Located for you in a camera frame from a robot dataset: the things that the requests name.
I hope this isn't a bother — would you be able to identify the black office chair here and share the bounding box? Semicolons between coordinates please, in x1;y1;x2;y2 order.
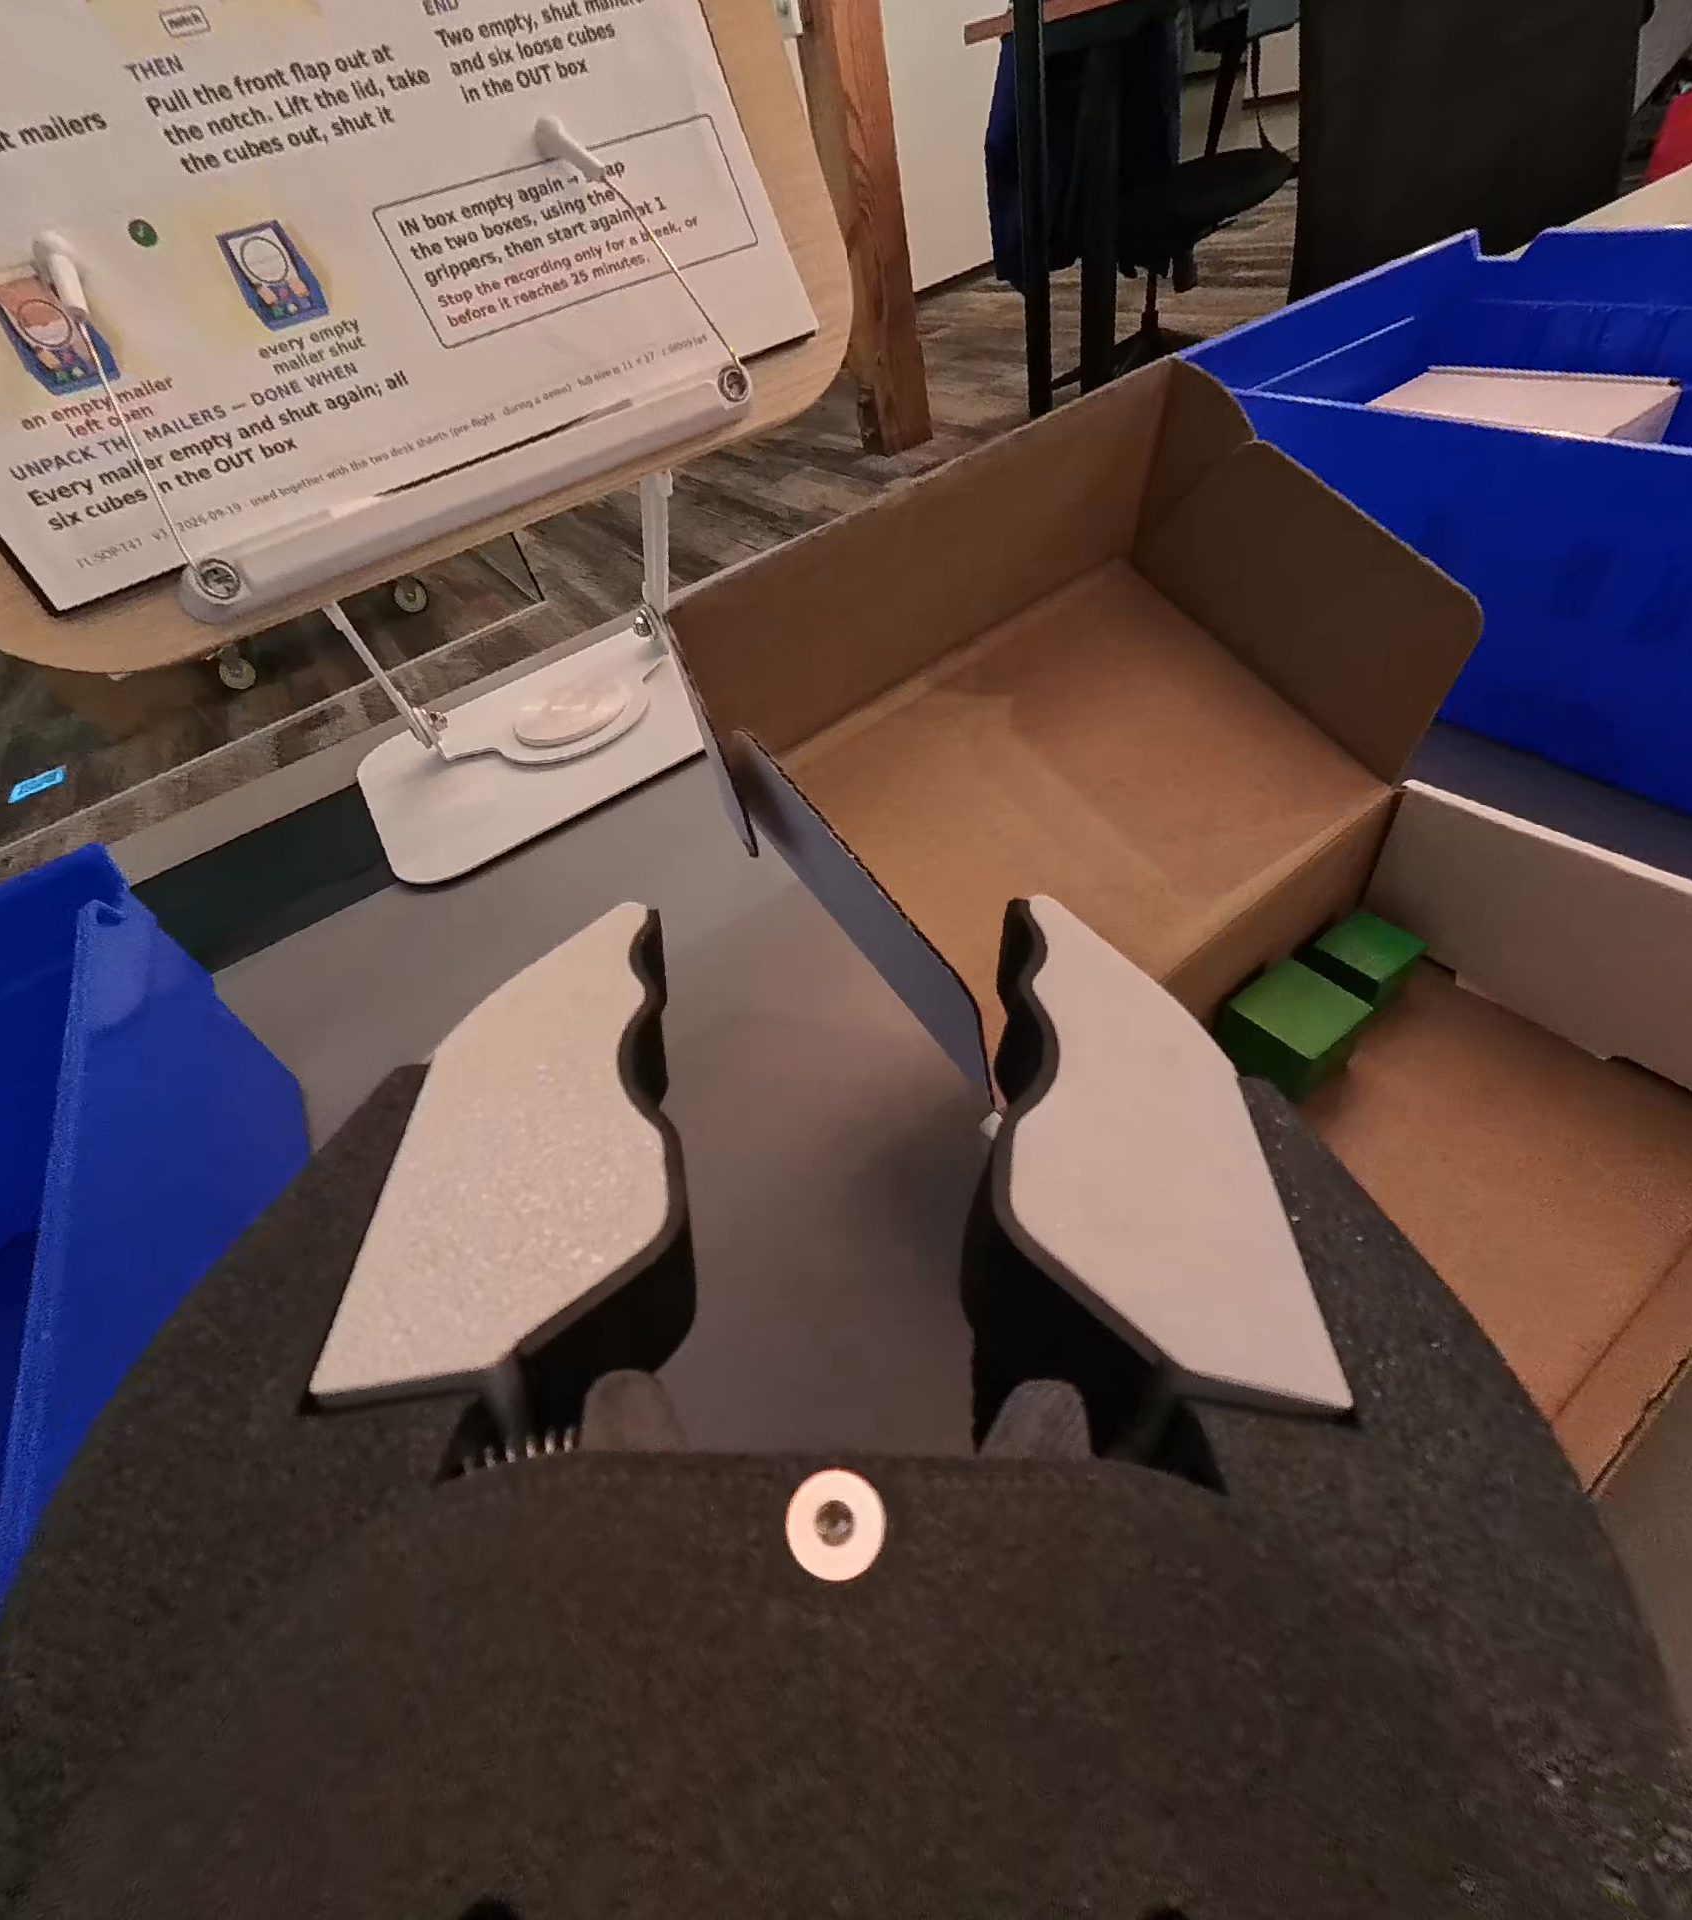
996;0;1302;422

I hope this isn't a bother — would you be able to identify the white document stand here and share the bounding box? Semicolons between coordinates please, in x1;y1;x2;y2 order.
31;116;758;887

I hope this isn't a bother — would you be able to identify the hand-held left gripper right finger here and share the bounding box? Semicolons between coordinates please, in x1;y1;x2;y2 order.
963;893;1358;1460

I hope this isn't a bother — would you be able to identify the green cube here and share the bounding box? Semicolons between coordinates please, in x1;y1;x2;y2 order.
1308;907;1430;1008
1218;959;1376;1099

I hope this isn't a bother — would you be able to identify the blue jacket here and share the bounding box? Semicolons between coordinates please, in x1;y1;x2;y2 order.
984;21;1183;289

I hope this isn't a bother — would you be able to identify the wooden furniture leg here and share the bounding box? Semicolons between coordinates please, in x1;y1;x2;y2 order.
795;0;937;456

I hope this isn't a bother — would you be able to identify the white cardboard mailer box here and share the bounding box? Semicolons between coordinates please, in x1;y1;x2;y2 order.
1362;364;1684;444
658;355;1692;1493

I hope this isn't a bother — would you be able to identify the printed instruction sheet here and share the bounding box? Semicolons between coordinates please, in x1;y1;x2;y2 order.
0;0;822;613

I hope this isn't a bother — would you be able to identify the blue plastic bin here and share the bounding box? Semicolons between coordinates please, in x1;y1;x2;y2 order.
1178;223;1692;774
0;842;313;1861

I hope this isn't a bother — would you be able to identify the black partition panel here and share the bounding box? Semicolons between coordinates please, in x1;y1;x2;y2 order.
1289;0;1663;309

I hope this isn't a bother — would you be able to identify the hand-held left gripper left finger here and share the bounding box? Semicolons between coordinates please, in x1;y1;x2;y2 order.
307;900;703;1449

